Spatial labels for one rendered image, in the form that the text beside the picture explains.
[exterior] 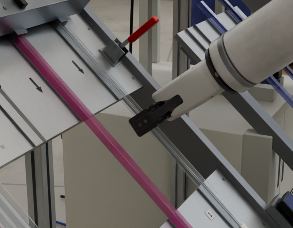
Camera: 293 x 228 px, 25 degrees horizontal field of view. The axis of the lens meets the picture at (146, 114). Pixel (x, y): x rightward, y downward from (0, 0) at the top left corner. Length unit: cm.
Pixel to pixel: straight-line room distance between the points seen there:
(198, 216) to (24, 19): 37
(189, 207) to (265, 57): 25
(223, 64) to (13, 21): 29
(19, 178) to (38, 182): 188
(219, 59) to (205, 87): 4
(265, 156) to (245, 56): 49
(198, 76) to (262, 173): 49
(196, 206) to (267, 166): 40
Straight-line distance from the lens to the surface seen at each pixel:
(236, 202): 106
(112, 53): 107
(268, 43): 87
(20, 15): 91
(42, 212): 132
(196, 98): 91
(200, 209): 98
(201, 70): 90
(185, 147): 109
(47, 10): 97
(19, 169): 327
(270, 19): 87
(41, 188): 130
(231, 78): 89
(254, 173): 136
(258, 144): 133
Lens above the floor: 127
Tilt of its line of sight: 18 degrees down
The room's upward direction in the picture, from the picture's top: straight up
